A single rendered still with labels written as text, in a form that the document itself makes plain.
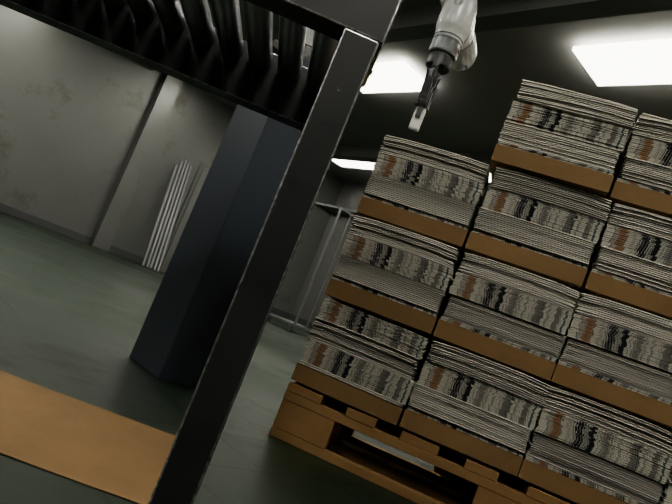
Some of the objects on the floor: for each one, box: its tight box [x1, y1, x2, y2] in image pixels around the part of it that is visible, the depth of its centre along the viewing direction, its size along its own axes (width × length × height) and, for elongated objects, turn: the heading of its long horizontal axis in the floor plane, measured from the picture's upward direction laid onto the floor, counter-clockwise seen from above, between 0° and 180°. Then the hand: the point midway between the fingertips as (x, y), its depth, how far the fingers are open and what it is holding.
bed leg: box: [148, 28, 379, 504], centre depth 78 cm, size 6×6×68 cm
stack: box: [269, 135, 672, 504], centre depth 157 cm, size 39×117×83 cm, turn 149°
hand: (417, 119), depth 178 cm, fingers closed
